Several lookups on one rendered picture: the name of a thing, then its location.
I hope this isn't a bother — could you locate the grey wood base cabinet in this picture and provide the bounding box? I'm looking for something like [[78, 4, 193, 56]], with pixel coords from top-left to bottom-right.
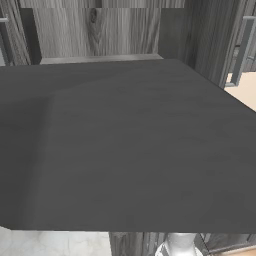
[[108, 231, 256, 256]]

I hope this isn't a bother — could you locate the grey wood cabinet door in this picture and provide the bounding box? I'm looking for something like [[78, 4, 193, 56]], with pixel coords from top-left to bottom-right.
[[0, 0, 33, 67], [182, 0, 256, 90]]

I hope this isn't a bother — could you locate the grey wood wall cabinet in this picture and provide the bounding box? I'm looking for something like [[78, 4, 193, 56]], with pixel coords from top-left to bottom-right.
[[0, 0, 256, 234]]

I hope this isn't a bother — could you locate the grey bar door handle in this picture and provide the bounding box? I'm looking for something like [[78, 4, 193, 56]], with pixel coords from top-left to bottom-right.
[[0, 17, 11, 66], [225, 15, 256, 88]]

